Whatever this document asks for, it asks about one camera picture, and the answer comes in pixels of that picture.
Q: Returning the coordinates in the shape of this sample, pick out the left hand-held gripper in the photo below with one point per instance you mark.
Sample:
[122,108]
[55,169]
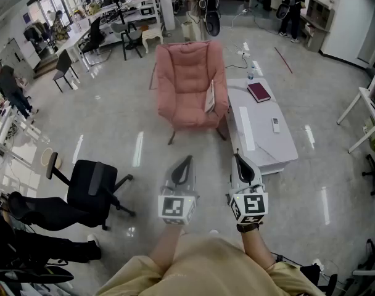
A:
[187,193]

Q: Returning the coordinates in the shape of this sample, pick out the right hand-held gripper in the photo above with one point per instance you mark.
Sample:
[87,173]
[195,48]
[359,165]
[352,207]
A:
[257,180]

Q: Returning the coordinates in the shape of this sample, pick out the white magazine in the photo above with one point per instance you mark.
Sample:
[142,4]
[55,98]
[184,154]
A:
[210,99]

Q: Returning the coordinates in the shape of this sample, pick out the pink cushioned armchair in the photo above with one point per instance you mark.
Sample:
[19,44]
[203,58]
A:
[184,82]

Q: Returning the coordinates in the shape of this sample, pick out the person's left forearm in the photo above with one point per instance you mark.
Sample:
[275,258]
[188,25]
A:
[166,245]

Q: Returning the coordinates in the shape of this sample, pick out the person's right forearm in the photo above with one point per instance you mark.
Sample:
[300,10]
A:
[257,248]

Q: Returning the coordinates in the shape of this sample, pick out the dark red book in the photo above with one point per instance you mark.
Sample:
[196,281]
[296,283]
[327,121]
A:
[259,92]

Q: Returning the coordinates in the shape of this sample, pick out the white marble coffee table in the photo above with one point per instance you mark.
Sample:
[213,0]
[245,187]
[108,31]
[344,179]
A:
[261,134]

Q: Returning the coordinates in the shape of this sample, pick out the black wristwatch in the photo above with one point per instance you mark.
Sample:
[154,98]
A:
[247,227]

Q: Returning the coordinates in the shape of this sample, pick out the white remote control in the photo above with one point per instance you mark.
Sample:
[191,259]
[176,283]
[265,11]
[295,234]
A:
[276,125]

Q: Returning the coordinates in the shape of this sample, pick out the person's beige shirt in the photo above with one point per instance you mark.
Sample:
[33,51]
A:
[206,270]

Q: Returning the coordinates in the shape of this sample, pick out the black office chair with headrest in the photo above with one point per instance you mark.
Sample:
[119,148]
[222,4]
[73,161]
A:
[92,183]

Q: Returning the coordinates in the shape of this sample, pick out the clear water bottle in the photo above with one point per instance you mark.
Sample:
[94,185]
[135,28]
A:
[250,74]

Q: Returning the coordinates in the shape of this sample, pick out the black chair base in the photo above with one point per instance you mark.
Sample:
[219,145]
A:
[374,173]

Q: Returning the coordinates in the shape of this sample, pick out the red floor stick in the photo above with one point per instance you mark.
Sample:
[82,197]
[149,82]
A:
[283,60]

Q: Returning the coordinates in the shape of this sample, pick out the white power strip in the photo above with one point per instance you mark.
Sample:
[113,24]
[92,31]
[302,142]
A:
[243,53]

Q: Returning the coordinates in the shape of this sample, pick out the round wooden stool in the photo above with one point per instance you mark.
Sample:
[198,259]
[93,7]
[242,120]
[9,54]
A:
[50,159]

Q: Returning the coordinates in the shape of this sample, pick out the white waste bin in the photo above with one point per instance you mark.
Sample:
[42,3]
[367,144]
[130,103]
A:
[187,32]

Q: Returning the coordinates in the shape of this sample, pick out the small white side table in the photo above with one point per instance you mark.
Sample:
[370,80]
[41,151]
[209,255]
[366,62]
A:
[152,35]

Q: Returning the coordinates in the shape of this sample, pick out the wooden cabinet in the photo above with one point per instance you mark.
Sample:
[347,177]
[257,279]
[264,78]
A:
[318,23]

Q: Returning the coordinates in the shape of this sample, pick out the grey shell chair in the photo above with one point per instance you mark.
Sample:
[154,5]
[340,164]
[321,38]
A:
[129,34]

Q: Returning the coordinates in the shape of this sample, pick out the black dining chair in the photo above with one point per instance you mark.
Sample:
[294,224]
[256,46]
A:
[63,65]

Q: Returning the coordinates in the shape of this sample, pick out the black hanging backpack rig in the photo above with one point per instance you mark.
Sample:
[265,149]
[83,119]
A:
[210,5]

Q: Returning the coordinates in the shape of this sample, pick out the long white desk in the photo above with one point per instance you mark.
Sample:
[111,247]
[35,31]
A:
[73,40]

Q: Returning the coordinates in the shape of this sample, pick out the white storage shelf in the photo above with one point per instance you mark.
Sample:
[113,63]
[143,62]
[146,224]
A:
[138,8]

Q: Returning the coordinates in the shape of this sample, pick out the white frame desk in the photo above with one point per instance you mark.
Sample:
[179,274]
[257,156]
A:
[364,103]

